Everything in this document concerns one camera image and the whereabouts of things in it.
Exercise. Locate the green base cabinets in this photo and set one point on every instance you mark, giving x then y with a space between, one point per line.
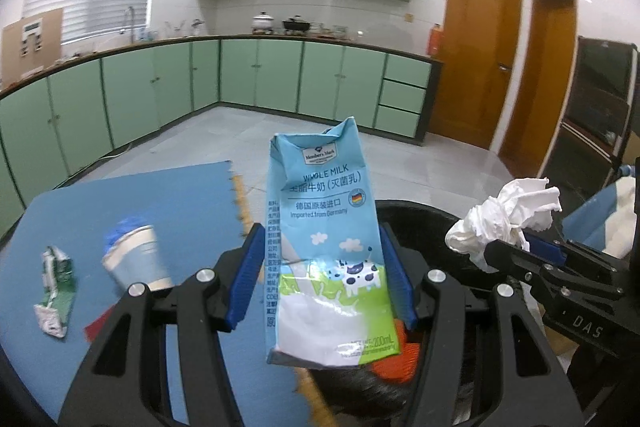
320 77

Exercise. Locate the crushed green white carton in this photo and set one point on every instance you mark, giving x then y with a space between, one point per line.
55 292

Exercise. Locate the red plastic bag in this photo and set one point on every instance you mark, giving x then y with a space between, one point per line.
400 362

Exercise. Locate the black lined trash bin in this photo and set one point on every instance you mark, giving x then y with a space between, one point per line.
430 232

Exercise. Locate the black wok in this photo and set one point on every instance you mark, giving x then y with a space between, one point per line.
296 25

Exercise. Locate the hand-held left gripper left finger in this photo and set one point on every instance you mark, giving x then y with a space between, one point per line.
245 277

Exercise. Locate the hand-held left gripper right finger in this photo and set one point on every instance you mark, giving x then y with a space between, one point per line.
400 282

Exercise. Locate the red flat wrapper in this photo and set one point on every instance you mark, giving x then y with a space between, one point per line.
97 327

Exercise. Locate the white cooking pot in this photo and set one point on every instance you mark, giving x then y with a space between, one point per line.
262 22

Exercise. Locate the white tissue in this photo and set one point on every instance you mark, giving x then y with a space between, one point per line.
510 212

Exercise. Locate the blue table mat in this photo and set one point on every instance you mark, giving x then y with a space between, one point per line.
175 207

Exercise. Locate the black cabinet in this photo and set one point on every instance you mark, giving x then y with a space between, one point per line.
595 107

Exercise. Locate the white device on cardboard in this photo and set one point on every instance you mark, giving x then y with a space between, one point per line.
32 29

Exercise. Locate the blue milk carton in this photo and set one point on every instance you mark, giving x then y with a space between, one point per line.
325 232

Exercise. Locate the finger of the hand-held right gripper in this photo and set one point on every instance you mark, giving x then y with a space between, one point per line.
545 249
505 257

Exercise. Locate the paper cup with blue lid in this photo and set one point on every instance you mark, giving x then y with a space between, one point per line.
135 257

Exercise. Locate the wooden door frame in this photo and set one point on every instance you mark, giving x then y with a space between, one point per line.
545 82

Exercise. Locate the blue cloth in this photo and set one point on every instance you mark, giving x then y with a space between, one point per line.
595 217

